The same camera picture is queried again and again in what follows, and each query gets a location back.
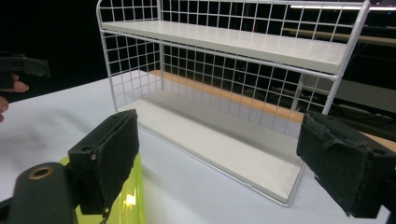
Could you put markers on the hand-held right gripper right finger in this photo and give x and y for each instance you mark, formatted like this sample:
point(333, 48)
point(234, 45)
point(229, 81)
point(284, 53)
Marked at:
point(339, 161)

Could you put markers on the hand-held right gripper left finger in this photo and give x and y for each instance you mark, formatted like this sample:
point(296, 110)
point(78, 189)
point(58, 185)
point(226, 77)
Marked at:
point(106, 161)

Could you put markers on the neon yellow transparent plastic item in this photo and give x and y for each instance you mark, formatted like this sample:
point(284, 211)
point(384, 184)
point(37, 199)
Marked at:
point(129, 199)

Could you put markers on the ceiling light strip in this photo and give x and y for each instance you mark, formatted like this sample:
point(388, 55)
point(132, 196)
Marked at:
point(342, 6)

